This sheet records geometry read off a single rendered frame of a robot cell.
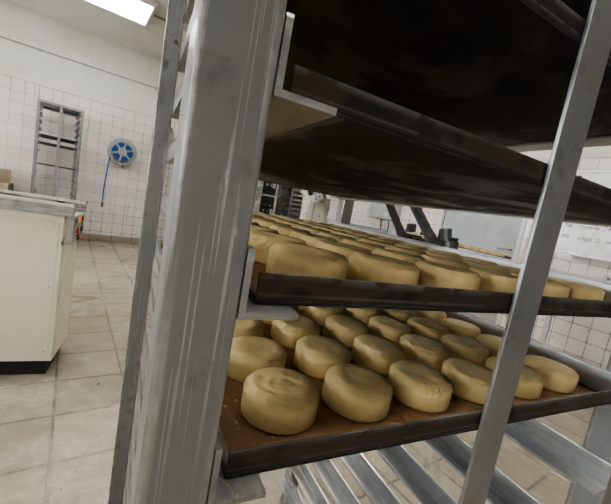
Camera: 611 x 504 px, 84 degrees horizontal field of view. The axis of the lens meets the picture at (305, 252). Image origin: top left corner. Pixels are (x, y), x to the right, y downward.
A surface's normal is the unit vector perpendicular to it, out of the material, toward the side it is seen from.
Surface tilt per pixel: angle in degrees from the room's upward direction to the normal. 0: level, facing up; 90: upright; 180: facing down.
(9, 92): 90
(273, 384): 0
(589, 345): 90
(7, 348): 90
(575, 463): 90
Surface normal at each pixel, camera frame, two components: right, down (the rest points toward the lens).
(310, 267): 0.09, 0.15
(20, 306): 0.38, 0.18
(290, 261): -0.41, 0.04
